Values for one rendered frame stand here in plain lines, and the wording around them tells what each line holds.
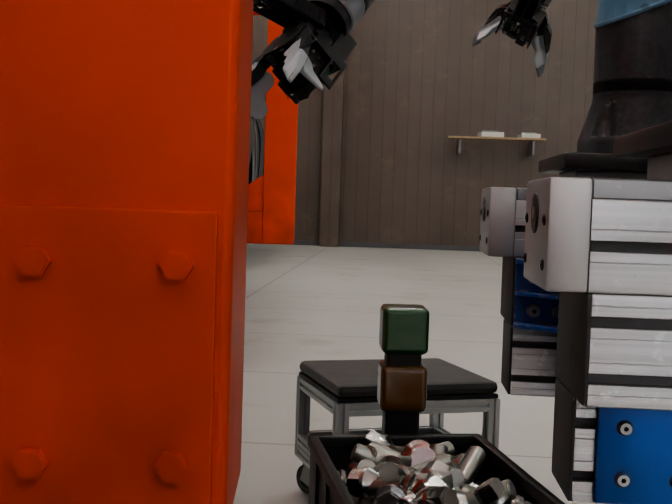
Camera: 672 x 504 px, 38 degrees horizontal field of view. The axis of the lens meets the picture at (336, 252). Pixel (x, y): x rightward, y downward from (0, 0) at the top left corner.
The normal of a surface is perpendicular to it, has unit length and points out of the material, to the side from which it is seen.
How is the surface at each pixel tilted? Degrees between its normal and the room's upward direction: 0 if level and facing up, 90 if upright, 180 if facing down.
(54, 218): 90
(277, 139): 90
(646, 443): 90
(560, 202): 90
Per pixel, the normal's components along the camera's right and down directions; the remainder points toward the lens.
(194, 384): 0.04, 0.05
